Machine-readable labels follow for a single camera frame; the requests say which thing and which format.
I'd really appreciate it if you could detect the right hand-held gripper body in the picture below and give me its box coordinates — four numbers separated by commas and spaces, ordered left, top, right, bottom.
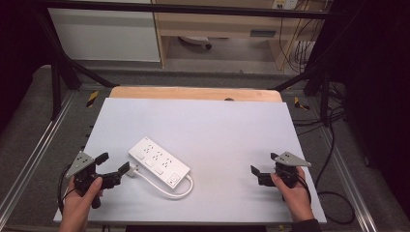
258, 151, 312, 189

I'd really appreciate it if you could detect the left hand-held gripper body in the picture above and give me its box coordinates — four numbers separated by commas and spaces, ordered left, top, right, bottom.
66, 151, 123, 210

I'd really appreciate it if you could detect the white plug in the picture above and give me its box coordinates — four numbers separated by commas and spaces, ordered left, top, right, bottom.
126, 162, 141, 178

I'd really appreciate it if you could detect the white power strip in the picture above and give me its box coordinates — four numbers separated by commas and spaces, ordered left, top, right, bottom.
128, 136, 191, 190

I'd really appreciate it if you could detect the white power cable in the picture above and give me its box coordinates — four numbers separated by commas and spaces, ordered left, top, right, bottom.
134, 168, 194, 199

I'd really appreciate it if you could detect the person's right hand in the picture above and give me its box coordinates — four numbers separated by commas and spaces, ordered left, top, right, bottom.
270, 166, 315, 223

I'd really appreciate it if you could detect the person's left hand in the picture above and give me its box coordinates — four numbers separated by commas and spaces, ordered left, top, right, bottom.
58, 176, 104, 224

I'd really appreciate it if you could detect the yellow black tape marker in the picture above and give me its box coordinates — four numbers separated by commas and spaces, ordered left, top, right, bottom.
293, 96, 311, 111
85, 90, 100, 108

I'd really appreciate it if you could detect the wooden table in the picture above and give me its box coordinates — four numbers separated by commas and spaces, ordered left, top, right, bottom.
108, 85, 283, 103

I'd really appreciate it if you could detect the white cabinet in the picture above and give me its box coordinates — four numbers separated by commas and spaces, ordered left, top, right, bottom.
47, 7, 161, 63

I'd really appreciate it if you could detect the dark curtain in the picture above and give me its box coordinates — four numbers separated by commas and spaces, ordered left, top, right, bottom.
322, 0, 410, 221
0, 0, 54, 133

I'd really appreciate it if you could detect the office chair base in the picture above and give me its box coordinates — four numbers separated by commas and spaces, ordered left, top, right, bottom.
178, 35, 214, 50

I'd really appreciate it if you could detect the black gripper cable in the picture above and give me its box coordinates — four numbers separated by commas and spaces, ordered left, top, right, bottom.
57, 163, 77, 215
298, 175, 313, 204

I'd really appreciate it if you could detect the aluminium rail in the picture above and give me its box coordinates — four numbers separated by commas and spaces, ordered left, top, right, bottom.
318, 124, 379, 232
0, 91, 77, 220

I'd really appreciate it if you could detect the black floor cable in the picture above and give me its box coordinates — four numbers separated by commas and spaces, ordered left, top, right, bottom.
291, 105, 356, 226

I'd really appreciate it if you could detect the bundle of hanging cables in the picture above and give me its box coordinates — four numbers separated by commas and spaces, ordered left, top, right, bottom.
278, 0, 325, 74

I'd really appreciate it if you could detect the white wall socket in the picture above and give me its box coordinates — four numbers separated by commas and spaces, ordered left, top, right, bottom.
272, 0, 300, 11

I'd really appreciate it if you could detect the black metal frame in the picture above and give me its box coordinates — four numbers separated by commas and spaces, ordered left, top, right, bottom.
32, 0, 334, 121

